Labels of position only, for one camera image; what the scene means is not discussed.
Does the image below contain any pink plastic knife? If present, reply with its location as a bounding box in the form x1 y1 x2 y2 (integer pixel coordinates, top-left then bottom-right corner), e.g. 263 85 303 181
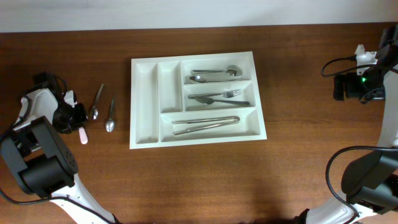
78 127 88 144

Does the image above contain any small steel teaspoon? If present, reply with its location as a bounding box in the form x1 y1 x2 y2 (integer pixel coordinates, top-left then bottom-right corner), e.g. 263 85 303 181
90 83 104 120
105 98 115 133

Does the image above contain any steel fork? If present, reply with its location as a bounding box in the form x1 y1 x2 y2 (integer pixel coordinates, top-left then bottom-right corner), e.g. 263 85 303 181
187 89 243 99
194 96 250 106

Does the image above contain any large steel spoon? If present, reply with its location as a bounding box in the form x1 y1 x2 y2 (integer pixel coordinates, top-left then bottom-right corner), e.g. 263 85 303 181
188 75 239 83
190 65 243 77

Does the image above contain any steel table knife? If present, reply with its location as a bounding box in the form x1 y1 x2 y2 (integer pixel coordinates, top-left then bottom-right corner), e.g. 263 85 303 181
173 120 239 136
172 116 240 124

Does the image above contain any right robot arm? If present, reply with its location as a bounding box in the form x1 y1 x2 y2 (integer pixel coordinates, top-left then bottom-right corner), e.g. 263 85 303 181
293 26 397 224

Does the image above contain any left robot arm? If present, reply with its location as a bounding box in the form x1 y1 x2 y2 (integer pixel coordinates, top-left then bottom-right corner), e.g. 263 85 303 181
1 72 118 224

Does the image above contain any white plastic cutlery tray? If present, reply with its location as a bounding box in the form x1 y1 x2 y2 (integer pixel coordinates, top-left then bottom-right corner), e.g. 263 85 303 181
129 52 267 149

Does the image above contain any right black cable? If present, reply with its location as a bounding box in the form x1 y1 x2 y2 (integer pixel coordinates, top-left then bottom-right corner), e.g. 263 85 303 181
320 54 398 224

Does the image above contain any black cable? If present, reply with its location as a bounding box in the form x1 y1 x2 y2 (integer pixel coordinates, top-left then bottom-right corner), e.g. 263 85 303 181
0 74 116 224
320 54 398 224

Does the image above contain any left black cable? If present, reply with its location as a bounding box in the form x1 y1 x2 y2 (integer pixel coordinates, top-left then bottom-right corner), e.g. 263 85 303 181
0 74 116 224

